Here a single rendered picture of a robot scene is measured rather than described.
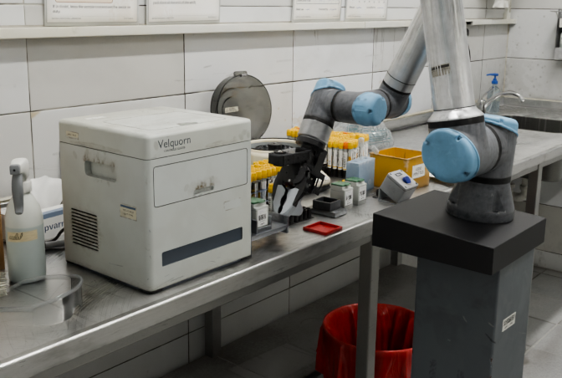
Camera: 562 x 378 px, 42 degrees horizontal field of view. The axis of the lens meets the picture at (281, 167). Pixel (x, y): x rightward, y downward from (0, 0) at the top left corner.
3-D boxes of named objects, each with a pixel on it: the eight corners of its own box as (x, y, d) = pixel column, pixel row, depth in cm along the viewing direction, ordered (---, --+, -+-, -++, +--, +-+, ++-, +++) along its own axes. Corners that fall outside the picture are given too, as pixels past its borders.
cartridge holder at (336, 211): (334, 218, 185) (335, 204, 185) (306, 211, 191) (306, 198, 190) (346, 213, 190) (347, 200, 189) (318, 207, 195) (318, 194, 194)
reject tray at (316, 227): (325, 236, 171) (325, 232, 171) (303, 230, 176) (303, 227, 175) (342, 229, 177) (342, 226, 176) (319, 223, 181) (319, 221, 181)
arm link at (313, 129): (322, 120, 170) (294, 116, 175) (315, 138, 169) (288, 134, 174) (337, 133, 175) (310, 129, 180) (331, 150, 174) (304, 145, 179)
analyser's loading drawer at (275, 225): (226, 255, 152) (226, 231, 150) (203, 247, 156) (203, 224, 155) (288, 232, 167) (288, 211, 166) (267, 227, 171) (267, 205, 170)
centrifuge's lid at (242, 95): (215, 72, 217) (200, 74, 224) (222, 155, 220) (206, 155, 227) (270, 68, 231) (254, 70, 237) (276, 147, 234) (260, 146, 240)
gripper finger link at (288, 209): (299, 232, 171) (312, 196, 172) (286, 225, 166) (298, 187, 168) (289, 230, 173) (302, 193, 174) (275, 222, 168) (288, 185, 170)
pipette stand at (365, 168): (362, 199, 204) (364, 164, 202) (340, 196, 208) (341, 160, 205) (378, 191, 212) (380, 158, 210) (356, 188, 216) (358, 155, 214)
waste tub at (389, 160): (406, 193, 211) (407, 159, 209) (367, 185, 220) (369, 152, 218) (430, 185, 221) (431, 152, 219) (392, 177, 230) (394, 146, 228)
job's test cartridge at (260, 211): (256, 233, 160) (256, 205, 158) (240, 228, 163) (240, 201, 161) (268, 229, 163) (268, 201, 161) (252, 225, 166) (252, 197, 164)
